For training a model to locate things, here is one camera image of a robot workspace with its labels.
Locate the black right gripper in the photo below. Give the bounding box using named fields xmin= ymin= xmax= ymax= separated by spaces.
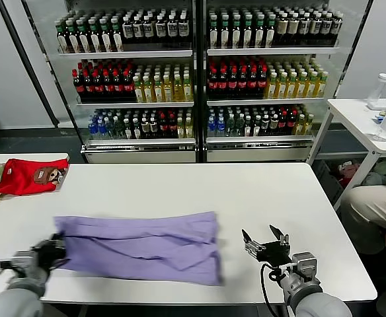
xmin=241 ymin=225 xmax=295 ymax=266

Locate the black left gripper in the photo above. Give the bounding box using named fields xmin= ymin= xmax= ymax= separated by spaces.
xmin=32 ymin=232 xmax=68 ymax=271

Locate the purple t-shirt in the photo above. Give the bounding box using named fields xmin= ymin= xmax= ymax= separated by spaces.
xmin=53 ymin=211 xmax=225 ymax=287

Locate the red t-shirt bear print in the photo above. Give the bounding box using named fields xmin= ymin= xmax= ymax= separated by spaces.
xmin=0 ymin=158 xmax=70 ymax=196

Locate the dark storage crate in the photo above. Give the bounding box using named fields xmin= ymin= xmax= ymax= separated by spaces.
xmin=313 ymin=158 xmax=346 ymax=201

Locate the red cloth bundle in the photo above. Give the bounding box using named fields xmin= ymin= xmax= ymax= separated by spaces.
xmin=337 ymin=160 xmax=360 ymax=186

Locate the person in beige trousers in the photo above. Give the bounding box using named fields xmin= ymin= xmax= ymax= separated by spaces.
xmin=340 ymin=185 xmax=386 ymax=257

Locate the small red cap cola bottle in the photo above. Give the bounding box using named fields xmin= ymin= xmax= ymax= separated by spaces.
xmin=286 ymin=110 xmax=297 ymax=135
xmin=278 ymin=111 xmax=288 ymax=136
xmin=157 ymin=114 xmax=168 ymax=139
xmin=166 ymin=114 xmax=176 ymax=139

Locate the white side table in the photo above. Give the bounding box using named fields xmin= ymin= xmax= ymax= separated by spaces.
xmin=307 ymin=98 xmax=386 ymax=212

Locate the yellow tea bottle green cap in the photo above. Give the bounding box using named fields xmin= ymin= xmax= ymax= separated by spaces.
xmin=152 ymin=75 xmax=164 ymax=102
xmin=172 ymin=73 xmax=184 ymax=102
xmin=277 ymin=71 xmax=288 ymax=99
xmin=307 ymin=71 xmax=318 ymax=98
xmin=266 ymin=71 xmax=278 ymax=99
xmin=162 ymin=74 xmax=174 ymax=102
xmin=132 ymin=76 xmax=143 ymax=103
xmin=317 ymin=71 xmax=328 ymax=98
xmin=182 ymin=73 xmax=193 ymax=102
xmin=297 ymin=71 xmax=308 ymax=99
xmin=287 ymin=71 xmax=298 ymax=99
xmin=142 ymin=75 xmax=154 ymax=103

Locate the clear carafe white cap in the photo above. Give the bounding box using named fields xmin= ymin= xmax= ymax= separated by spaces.
xmin=367 ymin=73 xmax=386 ymax=110

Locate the open beverage display cooler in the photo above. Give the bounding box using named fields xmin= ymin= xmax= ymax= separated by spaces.
xmin=0 ymin=0 xmax=201 ymax=164
xmin=196 ymin=0 xmax=375 ymax=163

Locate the dark drink bottle green cap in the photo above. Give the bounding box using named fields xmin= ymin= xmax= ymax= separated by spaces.
xmin=230 ymin=14 xmax=243 ymax=50
xmin=87 ymin=18 xmax=101 ymax=53
xmin=264 ymin=15 xmax=276 ymax=49
xmin=208 ymin=14 xmax=220 ymax=50
xmin=55 ymin=21 xmax=68 ymax=54
xmin=110 ymin=17 xmax=124 ymax=53
xmin=65 ymin=20 xmax=79 ymax=54
xmin=253 ymin=15 xmax=266 ymax=50
xmin=98 ymin=18 xmax=112 ymax=53
xmin=242 ymin=15 xmax=254 ymax=50
xmin=219 ymin=14 xmax=231 ymax=50
xmin=76 ymin=19 xmax=90 ymax=53

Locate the dark tea bottle beige label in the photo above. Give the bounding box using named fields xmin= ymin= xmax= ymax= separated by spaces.
xmin=298 ymin=14 xmax=311 ymax=46
xmin=287 ymin=14 xmax=299 ymax=46
xmin=321 ymin=14 xmax=333 ymax=46
xmin=309 ymin=14 xmax=322 ymax=46
xmin=331 ymin=14 xmax=342 ymax=46
xmin=276 ymin=13 xmax=288 ymax=46

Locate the dark tea bottle black label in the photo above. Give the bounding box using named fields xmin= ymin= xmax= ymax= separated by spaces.
xmin=155 ymin=13 xmax=168 ymax=44
xmin=121 ymin=15 xmax=134 ymax=46
xmin=177 ymin=13 xmax=190 ymax=44
xmin=132 ymin=15 xmax=145 ymax=45
xmin=167 ymin=13 xmax=179 ymax=44
xmin=143 ymin=14 xmax=156 ymax=45

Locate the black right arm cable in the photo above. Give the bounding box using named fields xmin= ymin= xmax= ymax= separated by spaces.
xmin=260 ymin=262 xmax=291 ymax=317

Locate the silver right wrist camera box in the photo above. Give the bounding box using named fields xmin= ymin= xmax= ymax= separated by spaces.
xmin=291 ymin=252 xmax=318 ymax=275

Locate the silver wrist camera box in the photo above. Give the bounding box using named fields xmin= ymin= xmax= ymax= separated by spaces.
xmin=291 ymin=252 xmax=318 ymax=275
xmin=13 ymin=250 xmax=32 ymax=267

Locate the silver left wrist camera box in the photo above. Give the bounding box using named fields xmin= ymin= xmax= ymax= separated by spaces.
xmin=13 ymin=250 xmax=32 ymax=267

